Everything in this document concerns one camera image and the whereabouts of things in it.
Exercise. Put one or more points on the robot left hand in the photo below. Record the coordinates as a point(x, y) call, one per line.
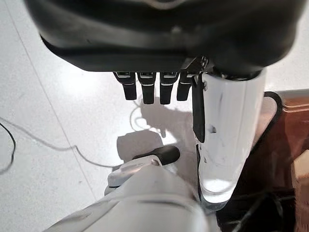
point(157, 36)

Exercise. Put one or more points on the silver left robot leg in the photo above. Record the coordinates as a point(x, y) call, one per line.
point(154, 193)

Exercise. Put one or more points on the dark brown wooden stool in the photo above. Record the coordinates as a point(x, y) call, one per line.
point(277, 157)

